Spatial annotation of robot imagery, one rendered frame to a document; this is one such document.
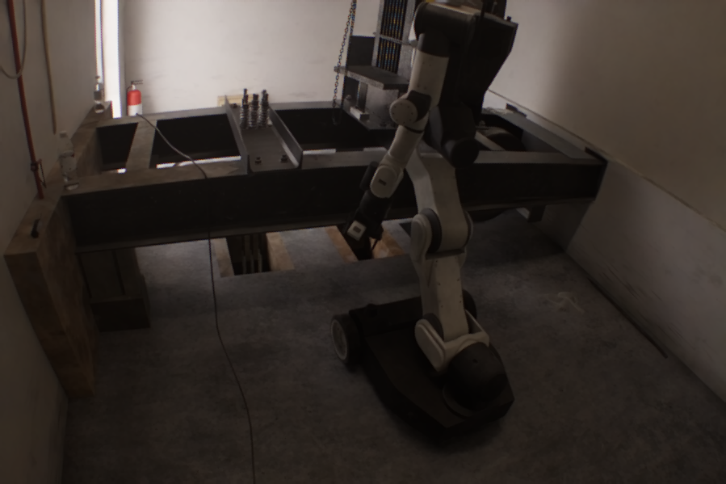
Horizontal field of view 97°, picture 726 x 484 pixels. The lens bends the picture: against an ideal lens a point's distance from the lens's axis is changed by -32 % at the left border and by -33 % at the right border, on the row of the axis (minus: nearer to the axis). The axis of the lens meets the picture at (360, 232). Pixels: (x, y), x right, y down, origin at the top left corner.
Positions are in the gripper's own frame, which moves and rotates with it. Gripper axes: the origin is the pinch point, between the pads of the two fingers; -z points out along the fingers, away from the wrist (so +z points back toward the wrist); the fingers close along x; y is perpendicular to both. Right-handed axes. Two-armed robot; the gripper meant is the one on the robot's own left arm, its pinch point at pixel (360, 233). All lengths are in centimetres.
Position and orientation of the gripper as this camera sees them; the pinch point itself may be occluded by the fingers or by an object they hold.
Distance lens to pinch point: 151.9
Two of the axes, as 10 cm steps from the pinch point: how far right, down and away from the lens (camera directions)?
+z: 3.3, -7.0, -6.4
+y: -4.1, 5.0, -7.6
